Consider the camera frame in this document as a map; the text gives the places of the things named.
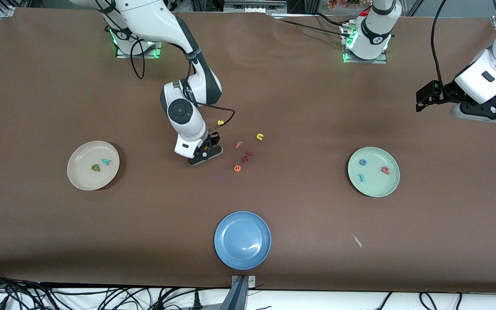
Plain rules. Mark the orange dried flowers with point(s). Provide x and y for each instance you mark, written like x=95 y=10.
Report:
x=342 y=3

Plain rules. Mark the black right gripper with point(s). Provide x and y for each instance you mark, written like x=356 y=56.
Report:
x=213 y=139

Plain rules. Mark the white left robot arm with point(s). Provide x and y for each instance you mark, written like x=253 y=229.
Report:
x=373 y=34

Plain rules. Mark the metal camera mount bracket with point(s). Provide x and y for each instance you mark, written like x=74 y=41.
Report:
x=239 y=297

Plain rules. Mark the black power plug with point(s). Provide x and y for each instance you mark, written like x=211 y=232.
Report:
x=196 y=302

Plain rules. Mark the light green round plate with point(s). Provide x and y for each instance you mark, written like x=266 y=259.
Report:
x=379 y=185

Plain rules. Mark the beige round plate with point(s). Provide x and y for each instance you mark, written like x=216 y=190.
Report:
x=84 y=176

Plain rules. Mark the brown table cover sheet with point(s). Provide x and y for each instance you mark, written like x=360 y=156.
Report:
x=274 y=86

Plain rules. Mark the blue round plate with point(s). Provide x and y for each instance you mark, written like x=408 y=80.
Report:
x=242 y=240

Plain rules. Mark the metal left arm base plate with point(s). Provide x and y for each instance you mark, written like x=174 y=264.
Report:
x=366 y=61

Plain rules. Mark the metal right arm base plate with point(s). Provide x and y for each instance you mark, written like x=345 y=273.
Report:
x=138 y=56

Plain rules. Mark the dark green foam letter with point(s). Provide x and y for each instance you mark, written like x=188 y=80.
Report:
x=96 y=168

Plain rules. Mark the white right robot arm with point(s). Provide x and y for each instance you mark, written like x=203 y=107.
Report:
x=187 y=120

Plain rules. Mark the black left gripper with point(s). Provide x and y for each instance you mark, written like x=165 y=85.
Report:
x=444 y=92

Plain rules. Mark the teal letter y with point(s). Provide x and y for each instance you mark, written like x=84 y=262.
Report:
x=106 y=162

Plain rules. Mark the small white paper scrap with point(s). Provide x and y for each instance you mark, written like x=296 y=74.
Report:
x=357 y=240

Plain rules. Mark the grey metal frame block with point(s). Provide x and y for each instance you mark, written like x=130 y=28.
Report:
x=254 y=5

